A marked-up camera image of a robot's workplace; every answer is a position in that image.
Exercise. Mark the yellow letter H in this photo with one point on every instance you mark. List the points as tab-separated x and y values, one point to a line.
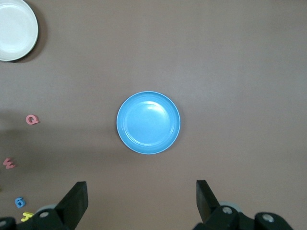
27	216

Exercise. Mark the beige plate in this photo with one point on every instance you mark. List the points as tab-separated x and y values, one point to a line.
14	28

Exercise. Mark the blue letter g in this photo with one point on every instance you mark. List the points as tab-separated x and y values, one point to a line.
19	203

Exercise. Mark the blue plate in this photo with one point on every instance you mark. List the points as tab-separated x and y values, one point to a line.
148	122

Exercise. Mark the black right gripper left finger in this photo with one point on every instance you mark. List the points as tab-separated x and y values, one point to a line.
72	206

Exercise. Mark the red letter w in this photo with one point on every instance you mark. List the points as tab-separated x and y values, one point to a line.
9	164

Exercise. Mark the brown table cover sheet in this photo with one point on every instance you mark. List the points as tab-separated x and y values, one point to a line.
216	72

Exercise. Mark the pink letter Q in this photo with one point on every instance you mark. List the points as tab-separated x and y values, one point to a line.
28	119

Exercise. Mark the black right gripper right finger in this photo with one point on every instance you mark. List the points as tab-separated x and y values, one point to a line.
208	206

